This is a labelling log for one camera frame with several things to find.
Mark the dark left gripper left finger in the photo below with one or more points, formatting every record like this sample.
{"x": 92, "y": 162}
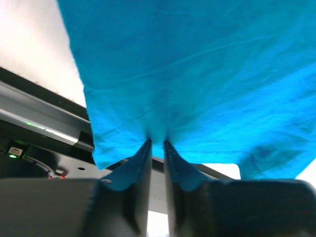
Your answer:
{"x": 120, "y": 202}

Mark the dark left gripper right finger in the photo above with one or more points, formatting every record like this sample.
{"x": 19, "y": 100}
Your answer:
{"x": 199, "y": 206}

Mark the teal t-shirt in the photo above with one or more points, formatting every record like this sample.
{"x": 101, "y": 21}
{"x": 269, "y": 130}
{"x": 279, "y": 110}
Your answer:
{"x": 225, "y": 81}

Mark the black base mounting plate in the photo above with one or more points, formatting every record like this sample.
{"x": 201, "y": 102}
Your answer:
{"x": 72, "y": 161}

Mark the aluminium frame rail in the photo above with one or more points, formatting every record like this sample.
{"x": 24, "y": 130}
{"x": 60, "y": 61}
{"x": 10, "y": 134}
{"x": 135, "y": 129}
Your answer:
{"x": 26, "y": 111}

